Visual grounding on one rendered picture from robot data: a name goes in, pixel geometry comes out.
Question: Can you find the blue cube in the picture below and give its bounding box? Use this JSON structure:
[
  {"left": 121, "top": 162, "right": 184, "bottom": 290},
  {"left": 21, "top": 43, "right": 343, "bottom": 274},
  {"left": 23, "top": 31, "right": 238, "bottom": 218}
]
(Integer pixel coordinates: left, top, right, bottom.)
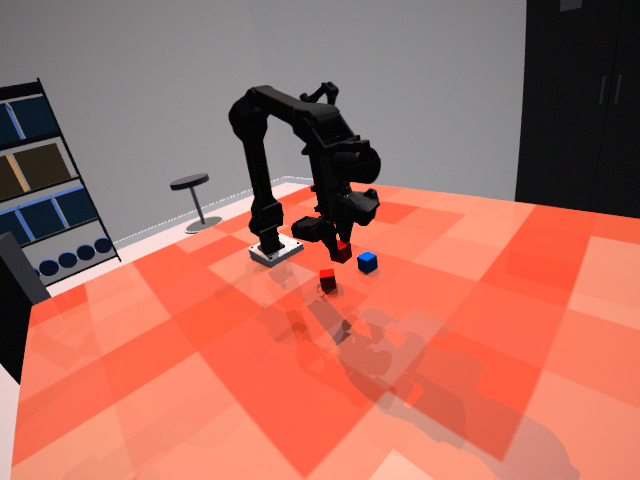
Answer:
[{"left": 357, "top": 251, "right": 379, "bottom": 274}]

